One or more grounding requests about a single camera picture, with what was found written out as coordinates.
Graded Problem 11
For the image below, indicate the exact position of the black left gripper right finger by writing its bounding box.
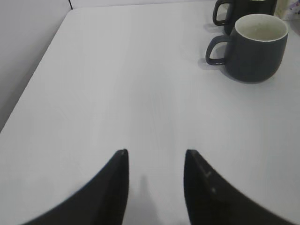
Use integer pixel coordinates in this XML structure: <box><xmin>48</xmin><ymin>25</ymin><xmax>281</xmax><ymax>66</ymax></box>
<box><xmin>183</xmin><ymin>150</ymin><xmax>291</xmax><ymax>225</ymax></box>

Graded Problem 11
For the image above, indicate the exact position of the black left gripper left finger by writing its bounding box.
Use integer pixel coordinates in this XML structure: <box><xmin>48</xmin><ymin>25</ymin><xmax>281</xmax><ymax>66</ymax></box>
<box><xmin>27</xmin><ymin>149</ymin><xmax>129</xmax><ymax>225</ymax></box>

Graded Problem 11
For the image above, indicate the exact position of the dark grey ceramic mug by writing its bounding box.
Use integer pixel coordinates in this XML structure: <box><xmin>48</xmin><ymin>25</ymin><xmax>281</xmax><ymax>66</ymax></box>
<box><xmin>205</xmin><ymin>14</ymin><xmax>289</xmax><ymax>83</ymax></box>

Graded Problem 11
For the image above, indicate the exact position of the black ceramic mug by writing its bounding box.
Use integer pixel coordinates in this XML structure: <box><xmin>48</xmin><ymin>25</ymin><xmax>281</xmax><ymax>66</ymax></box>
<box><xmin>212</xmin><ymin>0</ymin><xmax>277</xmax><ymax>35</ymax></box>

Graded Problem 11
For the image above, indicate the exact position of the white milk drink bottle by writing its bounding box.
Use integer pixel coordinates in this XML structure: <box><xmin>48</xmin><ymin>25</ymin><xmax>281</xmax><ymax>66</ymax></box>
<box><xmin>275</xmin><ymin>0</ymin><xmax>300</xmax><ymax>21</ymax></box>

